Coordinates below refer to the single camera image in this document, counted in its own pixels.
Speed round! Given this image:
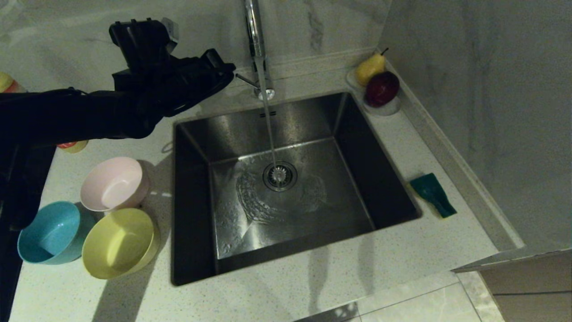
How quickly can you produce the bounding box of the chrome faucet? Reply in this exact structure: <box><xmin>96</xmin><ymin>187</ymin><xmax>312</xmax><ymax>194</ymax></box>
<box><xmin>235</xmin><ymin>0</ymin><xmax>276</xmax><ymax>101</ymax></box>

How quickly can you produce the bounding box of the orange label dish soap bottle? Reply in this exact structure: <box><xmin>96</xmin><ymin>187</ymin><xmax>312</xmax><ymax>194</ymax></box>
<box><xmin>0</xmin><ymin>72</ymin><xmax>88</xmax><ymax>154</ymax></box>

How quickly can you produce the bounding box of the blue plastic bowl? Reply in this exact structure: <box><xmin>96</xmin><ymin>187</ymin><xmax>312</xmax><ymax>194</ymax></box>
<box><xmin>17</xmin><ymin>201</ymin><xmax>94</xmax><ymax>265</ymax></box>

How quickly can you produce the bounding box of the green and yellow sponge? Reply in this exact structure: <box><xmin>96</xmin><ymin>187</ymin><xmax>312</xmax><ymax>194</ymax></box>
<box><xmin>409</xmin><ymin>173</ymin><xmax>457</xmax><ymax>218</ymax></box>

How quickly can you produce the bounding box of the stainless steel sink basin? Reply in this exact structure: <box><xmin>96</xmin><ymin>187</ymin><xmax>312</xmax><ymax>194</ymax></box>
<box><xmin>172</xmin><ymin>92</ymin><xmax>421</xmax><ymax>286</ymax></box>

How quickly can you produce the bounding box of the clear running water stream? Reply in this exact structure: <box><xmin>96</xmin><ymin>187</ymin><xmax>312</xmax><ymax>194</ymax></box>
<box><xmin>256</xmin><ymin>57</ymin><xmax>283</xmax><ymax>184</ymax></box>

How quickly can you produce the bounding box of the pink plastic bowl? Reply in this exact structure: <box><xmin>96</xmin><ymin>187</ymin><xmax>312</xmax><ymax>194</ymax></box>
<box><xmin>80</xmin><ymin>157</ymin><xmax>151</xmax><ymax>212</ymax></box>

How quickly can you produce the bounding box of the round metal drain strainer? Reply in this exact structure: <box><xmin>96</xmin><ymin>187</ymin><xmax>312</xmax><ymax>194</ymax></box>
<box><xmin>263</xmin><ymin>161</ymin><xmax>298</xmax><ymax>192</ymax></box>

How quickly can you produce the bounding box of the yellow pear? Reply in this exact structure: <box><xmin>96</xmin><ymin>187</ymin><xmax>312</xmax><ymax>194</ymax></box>
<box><xmin>355</xmin><ymin>48</ymin><xmax>388</xmax><ymax>88</ymax></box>

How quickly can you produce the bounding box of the dark red apple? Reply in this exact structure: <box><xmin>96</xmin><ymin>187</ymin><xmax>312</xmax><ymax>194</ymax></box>
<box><xmin>364</xmin><ymin>72</ymin><xmax>400</xmax><ymax>108</ymax></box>

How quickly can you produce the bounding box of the yellow plastic bowl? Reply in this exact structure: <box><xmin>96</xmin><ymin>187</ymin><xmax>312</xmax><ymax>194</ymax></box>
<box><xmin>82</xmin><ymin>208</ymin><xmax>160</xmax><ymax>280</ymax></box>

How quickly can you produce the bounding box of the small white dish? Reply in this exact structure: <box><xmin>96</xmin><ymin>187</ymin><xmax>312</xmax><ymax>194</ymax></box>
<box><xmin>345</xmin><ymin>69</ymin><xmax>401</xmax><ymax>117</ymax></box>

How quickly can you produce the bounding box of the black induction cooktop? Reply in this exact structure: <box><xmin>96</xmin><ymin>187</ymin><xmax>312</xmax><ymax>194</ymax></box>
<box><xmin>0</xmin><ymin>143</ymin><xmax>56</xmax><ymax>322</ymax></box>

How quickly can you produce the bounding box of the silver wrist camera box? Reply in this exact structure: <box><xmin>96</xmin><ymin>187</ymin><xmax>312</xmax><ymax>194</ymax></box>
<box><xmin>162</xmin><ymin>18</ymin><xmax>180</xmax><ymax>53</ymax></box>

